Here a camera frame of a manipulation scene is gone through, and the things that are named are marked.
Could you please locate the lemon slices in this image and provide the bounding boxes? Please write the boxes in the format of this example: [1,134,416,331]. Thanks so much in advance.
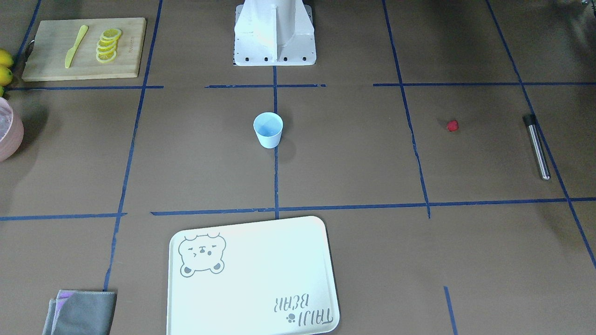
[95,28,122,63]

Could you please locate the steel muddler black tip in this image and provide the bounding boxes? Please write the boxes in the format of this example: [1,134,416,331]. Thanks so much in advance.
[523,113,551,181]

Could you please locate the grey folded cloth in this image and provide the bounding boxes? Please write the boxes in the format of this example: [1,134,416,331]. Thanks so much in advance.
[42,290,117,335]

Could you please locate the yellow lemon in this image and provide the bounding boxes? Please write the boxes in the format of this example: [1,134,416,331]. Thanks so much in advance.
[0,65,13,87]
[0,48,14,68]

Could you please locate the red strawberry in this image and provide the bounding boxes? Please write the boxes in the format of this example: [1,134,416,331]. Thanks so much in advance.
[446,120,459,132]

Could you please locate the pink bowl of ice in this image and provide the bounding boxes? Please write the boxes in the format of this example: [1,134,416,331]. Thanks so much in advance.
[0,97,24,162]

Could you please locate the light blue cup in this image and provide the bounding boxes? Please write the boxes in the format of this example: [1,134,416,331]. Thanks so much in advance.
[253,112,284,149]

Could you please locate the white pedestal column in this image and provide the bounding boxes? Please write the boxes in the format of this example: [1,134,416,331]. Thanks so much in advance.
[233,0,317,67]

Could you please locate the yellow lemon middle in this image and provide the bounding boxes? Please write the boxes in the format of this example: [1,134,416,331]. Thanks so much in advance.
[0,65,13,87]

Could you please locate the wooden cutting board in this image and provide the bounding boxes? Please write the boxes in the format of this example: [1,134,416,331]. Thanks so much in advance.
[21,17,147,82]

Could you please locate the cream bear tray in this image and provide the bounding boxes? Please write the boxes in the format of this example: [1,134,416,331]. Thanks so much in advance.
[166,216,340,335]

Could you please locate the yellow plastic knife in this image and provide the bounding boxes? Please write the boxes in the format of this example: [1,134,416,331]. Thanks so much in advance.
[64,25,89,69]

